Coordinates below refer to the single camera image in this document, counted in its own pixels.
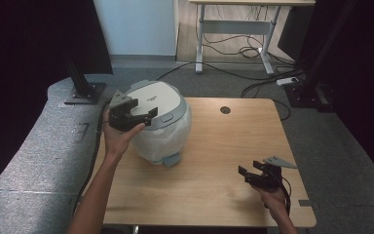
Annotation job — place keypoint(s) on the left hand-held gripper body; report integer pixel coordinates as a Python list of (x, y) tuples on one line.
[(120, 118)]

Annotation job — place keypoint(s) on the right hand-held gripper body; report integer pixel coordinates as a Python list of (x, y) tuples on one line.
[(269, 180)]

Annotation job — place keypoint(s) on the white rice cooker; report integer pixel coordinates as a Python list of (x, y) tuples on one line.
[(162, 130)]

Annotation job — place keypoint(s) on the person's right hand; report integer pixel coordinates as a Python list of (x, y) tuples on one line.
[(274, 201)]

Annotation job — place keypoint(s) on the person's left hand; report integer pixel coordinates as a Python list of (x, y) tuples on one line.
[(117, 143)]

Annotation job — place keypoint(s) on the grey tape strip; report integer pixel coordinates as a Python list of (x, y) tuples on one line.
[(305, 203)]

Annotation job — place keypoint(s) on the white power strip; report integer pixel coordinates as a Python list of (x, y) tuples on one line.
[(287, 81)]

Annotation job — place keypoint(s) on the black curtain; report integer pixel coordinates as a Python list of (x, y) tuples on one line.
[(363, 81), (29, 48)]

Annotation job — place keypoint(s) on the black slanted metal stand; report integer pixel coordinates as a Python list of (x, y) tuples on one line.
[(318, 65)]

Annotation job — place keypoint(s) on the white-legged wooden desk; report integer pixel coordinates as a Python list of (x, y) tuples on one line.
[(237, 26)]

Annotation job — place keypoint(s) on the black stand with base plate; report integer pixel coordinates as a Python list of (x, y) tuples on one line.
[(81, 87)]

